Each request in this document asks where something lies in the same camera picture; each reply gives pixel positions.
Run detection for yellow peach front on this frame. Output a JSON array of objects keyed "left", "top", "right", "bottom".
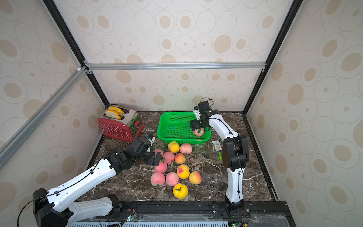
[{"left": 173, "top": 183, "right": 189, "bottom": 200}]

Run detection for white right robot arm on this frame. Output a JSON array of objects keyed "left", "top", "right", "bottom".
[{"left": 190, "top": 107, "right": 249, "bottom": 211}]

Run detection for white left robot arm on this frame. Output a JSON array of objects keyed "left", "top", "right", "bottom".
[{"left": 32, "top": 134, "right": 162, "bottom": 227}]

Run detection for green plastic basket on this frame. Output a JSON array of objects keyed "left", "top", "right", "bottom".
[{"left": 157, "top": 112, "right": 211, "bottom": 144}]

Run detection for yellow peach near basket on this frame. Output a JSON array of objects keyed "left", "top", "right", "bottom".
[{"left": 168, "top": 141, "right": 180, "bottom": 154}]

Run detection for pink peach with leaf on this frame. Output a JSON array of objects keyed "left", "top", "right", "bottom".
[{"left": 155, "top": 161, "right": 168, "bottom": 173}]

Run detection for white biscuit packet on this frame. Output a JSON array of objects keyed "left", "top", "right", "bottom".
[{"left": 212, "top": 141, "right": 222, "bottom": 151}]

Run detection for orange wrinkled peach middle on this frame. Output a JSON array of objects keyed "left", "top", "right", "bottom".
[{"left": 175, "top": 153, "right": 186, "bottom": 165}]

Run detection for yellow red peach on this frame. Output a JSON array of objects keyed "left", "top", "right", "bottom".
[{"left": 177, "top": 164, "right": 190, "bottom": 179}]

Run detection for rear toast slice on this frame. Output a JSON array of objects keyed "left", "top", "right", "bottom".
[{"left": 108, "top": 106, "right": 125, "bottom": 114}]

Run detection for toast slice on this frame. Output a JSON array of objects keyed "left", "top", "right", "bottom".
[
  {"left": 105, "top": 110, "right": 122, "bottom": 120},
  {"left": 108, "top": 106, "right": 125, "bottom": 114}
]

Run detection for front toast slice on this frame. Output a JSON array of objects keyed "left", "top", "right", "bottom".
[{"left": 105, "top": 110, "right": 122, "bottom": 120}]

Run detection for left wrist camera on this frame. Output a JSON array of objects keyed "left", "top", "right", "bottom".
[{"left": 146, "top": 134, "right": 156, "bottom": 146}]

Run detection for horizontal aluminium rail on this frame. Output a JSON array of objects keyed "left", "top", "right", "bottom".
[{"left": 84, "top": 60, "right": 266, "bottom": 71}]

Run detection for diagonal aluminium rail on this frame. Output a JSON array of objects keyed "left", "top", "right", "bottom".
[{"left": 1, "top": 66, "right": 87, "bottom": 168}]

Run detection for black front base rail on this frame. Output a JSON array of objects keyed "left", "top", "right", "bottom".
[{"left": 72, "top": 201, "right": 296, "bottom": 227}]

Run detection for black right frame post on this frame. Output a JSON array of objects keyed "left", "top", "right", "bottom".
[{"left": 243, "top": 0, "right": 303, "bottom": 116}]

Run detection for black frame post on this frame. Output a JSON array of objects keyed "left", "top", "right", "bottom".
[
  {"left": 243, "top": 0, "right": 303, "bottom": 116},
  {"left": 41, "top": 0, "right": 110, "bottom": 106}
]

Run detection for black left frame post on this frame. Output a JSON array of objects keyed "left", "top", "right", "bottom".
[{"left": 41, "top": 0, "right": 110, "bottom": 106}]

